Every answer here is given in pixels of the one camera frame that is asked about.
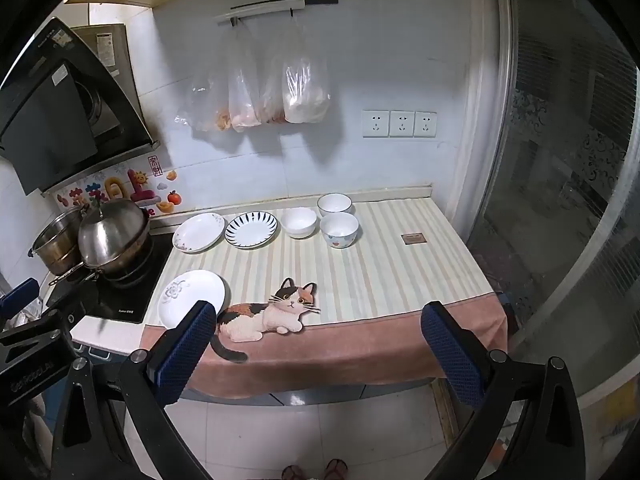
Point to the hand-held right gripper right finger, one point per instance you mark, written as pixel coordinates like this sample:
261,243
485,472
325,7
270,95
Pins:
450,355

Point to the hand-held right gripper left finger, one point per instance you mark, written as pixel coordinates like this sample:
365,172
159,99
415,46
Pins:
185,350

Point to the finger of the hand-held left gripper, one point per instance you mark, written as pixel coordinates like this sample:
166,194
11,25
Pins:
55,317
17,295

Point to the white bowl with dark rim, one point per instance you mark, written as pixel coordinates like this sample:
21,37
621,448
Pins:
334,204

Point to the white plate with grey flower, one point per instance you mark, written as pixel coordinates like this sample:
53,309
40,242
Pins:
187,292

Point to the steel stock pot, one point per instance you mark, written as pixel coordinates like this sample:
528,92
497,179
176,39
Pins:
55,245

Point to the black induction cooktop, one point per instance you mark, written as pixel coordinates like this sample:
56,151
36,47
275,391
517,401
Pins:
142,297

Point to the striped cat print cloth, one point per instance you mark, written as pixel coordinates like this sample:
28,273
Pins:
390,280

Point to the steel wok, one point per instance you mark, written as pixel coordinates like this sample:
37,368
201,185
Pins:
132,260

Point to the steel domed lid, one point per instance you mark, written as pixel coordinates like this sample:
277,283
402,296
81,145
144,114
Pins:
112,232

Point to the white plate with pink flowers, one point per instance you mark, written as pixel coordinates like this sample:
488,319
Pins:
200,232

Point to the grey base cabinet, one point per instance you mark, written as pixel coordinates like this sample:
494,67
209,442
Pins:
300,397

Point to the white plate with dark stripes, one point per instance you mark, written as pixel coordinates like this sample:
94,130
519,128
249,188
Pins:
251,230

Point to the person's right sandaled foot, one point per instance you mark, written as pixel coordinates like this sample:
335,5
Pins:
336,470

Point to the person's sandaled foot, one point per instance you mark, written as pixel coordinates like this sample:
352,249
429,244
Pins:
293,473
336,470

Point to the person's left sandaled foot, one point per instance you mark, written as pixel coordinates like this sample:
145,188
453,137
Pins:
293,473

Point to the white bowl with heart pattern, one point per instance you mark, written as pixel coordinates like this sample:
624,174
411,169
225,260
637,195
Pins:
339,227

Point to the black range hood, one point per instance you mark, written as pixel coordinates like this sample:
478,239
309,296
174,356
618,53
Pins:
45,125

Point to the plain white bowl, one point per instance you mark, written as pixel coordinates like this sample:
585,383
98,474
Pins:
298,220

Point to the patterned glass sliding door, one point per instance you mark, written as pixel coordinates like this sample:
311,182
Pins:
560,160

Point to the clear plastic bag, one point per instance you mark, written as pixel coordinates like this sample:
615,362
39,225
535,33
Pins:
207,105
244,100

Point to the clear bag with white contents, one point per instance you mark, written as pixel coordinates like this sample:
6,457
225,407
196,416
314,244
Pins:
306,90

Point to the colourful wall stickers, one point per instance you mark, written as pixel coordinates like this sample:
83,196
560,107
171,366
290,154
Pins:
120,190

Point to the white wall socket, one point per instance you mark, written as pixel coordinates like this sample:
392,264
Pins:
425,124
401,124
375,124

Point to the wall hook rail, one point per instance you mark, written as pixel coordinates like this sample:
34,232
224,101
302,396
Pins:
270,7

